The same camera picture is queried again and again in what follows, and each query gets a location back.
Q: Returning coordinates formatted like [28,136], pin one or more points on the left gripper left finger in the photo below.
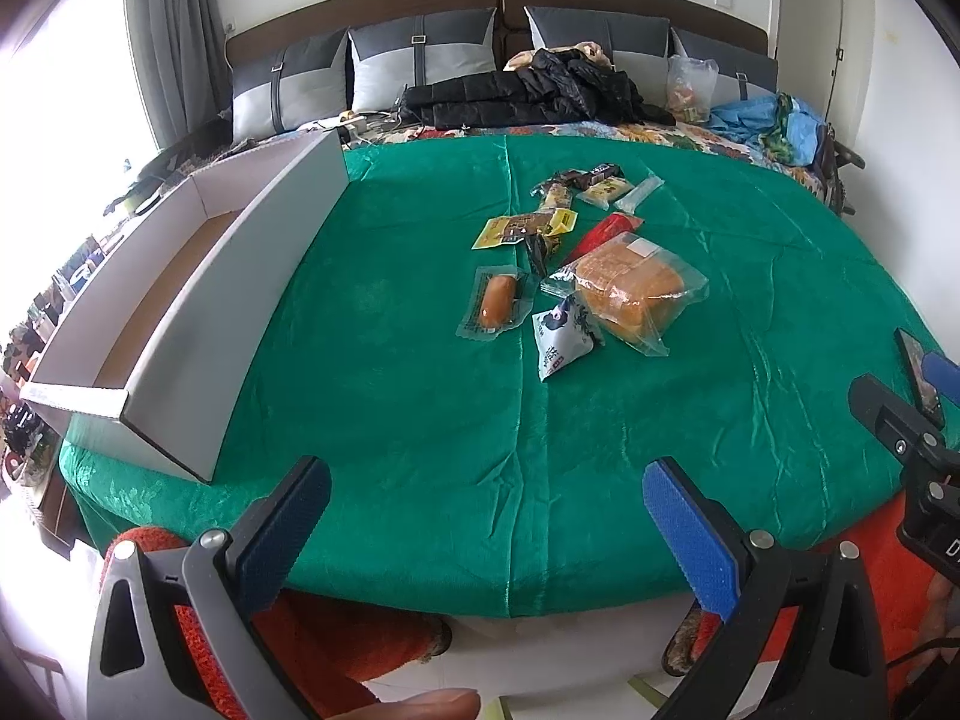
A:
[140,665]

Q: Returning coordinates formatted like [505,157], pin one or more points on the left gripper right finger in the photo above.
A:
[833,665]

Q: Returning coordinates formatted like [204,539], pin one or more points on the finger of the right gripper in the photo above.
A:
[896,425]
[943,374]

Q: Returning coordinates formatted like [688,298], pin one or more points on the brown chocolate bar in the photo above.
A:
[582,180]

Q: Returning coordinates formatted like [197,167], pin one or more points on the brown biscuit packet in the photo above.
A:
[553,194]

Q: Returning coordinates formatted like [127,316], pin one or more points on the clear bag of snacks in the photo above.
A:
[689,88]

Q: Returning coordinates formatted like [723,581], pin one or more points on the person right hand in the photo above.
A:
[935,622]

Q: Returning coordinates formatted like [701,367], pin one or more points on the person left hand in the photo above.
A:
[444,704]

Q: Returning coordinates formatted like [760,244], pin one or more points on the orange red trousers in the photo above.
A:
[329,648]

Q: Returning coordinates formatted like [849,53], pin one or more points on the black chair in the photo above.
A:
[830,157]

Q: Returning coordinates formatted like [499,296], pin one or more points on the white cardboard box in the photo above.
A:
[147,363]

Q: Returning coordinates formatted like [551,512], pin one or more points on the bread loaf in bag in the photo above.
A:
[635,288]

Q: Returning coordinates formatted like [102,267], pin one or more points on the blue clothing pile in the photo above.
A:
[782,127]

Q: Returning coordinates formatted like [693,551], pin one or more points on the white blue snack pouch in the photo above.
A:
[565,333]

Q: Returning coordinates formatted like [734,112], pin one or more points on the red snack packet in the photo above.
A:
[607,229]

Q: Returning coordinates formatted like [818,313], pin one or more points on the clear plastic packet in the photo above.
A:
[628,203]

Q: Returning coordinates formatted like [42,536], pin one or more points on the grey pillow far right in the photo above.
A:
[743,74]

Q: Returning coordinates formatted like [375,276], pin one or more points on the grey pillow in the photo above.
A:
[743,74]
[300,83]
[635,44]
[418,50]

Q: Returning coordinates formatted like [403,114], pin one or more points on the yellow rice cracker packet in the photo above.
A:
[603,193]

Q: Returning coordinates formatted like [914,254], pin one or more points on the dark small snack packet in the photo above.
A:
[540,248]

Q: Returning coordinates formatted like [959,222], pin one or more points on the green satin cloth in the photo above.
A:
[462,483]

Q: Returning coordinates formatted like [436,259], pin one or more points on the sausage bun in packet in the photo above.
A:
[500,301]

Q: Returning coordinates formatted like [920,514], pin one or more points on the yellow snack packet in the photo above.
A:
[514,229]

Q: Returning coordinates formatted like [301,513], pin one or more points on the black down jacket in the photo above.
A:
[553,88]

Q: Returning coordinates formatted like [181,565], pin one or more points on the grey pillow far left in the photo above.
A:
[300,83]

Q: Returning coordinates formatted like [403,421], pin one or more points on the grey curtain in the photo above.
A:
[177,52]

